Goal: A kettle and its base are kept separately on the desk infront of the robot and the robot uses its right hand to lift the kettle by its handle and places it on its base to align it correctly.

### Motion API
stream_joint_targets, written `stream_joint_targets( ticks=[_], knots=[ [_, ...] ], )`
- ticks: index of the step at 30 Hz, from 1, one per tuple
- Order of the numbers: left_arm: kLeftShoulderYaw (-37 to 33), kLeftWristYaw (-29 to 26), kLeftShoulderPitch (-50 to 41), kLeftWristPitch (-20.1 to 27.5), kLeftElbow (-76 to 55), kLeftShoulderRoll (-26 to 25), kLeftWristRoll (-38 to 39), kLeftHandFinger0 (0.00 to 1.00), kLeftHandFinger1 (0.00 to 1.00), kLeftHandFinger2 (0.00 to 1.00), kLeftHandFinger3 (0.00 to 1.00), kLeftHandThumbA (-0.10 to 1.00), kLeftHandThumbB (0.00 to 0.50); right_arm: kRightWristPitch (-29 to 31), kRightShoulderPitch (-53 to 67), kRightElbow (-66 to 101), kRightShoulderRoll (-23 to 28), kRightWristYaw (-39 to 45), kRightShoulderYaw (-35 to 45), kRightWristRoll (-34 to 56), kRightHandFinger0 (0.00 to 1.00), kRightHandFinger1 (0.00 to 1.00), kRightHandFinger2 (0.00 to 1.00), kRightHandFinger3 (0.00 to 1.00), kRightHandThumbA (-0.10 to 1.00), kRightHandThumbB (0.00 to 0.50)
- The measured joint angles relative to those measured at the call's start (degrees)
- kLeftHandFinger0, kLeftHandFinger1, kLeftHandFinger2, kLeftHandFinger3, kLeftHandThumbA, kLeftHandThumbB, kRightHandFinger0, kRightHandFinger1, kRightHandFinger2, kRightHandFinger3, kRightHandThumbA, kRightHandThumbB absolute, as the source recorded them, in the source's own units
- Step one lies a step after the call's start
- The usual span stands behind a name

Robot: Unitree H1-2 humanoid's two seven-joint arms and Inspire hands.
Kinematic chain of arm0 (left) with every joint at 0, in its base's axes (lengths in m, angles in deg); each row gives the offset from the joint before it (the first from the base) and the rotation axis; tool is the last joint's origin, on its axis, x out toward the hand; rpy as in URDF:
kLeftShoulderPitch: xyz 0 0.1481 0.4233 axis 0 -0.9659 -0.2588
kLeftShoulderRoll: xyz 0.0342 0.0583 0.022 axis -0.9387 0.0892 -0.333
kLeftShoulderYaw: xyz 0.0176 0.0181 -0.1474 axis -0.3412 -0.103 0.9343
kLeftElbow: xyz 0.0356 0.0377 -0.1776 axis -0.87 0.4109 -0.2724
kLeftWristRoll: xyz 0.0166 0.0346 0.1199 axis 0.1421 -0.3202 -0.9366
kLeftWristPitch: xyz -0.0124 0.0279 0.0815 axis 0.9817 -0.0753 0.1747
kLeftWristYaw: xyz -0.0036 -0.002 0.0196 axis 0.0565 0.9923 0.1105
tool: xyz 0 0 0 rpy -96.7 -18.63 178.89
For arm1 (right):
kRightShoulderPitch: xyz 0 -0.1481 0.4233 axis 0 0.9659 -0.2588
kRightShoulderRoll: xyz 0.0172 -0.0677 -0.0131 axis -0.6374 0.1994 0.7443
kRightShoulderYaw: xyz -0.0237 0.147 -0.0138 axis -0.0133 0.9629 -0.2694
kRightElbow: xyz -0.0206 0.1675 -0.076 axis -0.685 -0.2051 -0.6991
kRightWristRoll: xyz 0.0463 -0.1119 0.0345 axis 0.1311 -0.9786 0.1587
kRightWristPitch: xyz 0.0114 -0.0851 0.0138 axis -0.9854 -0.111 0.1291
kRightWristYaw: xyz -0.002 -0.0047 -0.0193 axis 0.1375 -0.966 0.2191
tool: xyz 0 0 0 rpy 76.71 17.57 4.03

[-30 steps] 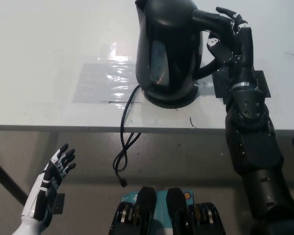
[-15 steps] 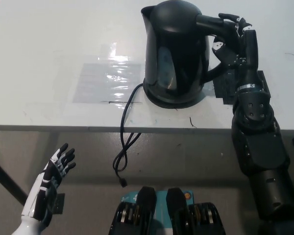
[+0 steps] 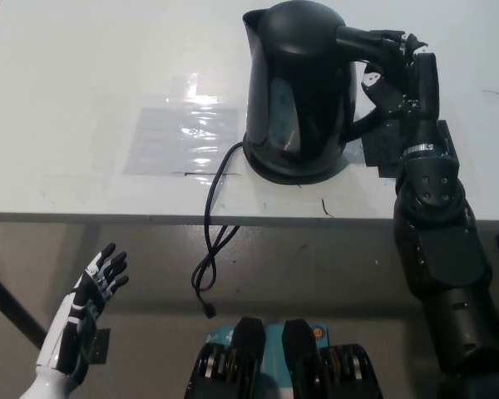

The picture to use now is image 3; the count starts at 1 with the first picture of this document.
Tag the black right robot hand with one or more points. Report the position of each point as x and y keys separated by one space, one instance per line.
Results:
x=424 y=91

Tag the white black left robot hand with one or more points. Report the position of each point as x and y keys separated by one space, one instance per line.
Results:
x=72 y=324

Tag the black electric kettle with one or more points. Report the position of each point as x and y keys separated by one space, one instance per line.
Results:
x=299 y=83

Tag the round black kettle base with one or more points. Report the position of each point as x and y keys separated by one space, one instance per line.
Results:
x=291 y=178

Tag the black floor tape square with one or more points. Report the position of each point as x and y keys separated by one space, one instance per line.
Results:
x=102 y=346

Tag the black tape patch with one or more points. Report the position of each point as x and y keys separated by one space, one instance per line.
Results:
x=382 y=154

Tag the clear laminated paper sheet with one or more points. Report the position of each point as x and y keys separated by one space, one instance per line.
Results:
x=179 y=141

